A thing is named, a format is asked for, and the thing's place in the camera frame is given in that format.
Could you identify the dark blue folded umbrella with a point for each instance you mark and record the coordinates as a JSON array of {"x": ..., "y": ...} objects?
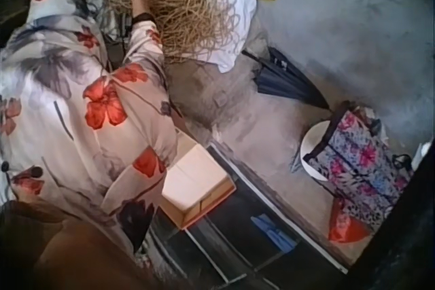
[{"x": 289, "y": 76}]

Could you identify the blue plastic item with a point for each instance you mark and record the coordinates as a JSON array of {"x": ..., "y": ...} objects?
[{"x": 273, "y": 234}]

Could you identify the black glass table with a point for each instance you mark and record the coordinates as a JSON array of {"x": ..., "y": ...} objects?
[{"x": 244, "y": 232}]

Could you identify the white cloth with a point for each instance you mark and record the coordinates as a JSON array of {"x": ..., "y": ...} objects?
[{"x": 234, "y": 32}]

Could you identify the grey sack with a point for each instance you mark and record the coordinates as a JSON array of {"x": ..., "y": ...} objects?
[{"x": 204, "y": 89}]

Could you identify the white round stool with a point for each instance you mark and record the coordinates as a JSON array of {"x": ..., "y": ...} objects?
[{"x": 314, "y": 154}]

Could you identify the floral fabric bag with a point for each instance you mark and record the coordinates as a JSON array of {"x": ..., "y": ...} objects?
[{"x": 363, "y": 164}]

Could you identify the open cardboard box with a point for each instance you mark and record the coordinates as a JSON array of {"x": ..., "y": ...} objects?
[{"x": 197, "y": 184}]

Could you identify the orange plastic piece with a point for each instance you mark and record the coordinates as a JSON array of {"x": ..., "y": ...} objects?
[{"x": 346, "y": 227}]

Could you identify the black wrist band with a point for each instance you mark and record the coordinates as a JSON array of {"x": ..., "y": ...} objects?
[{"x": 142, "y": 18}]

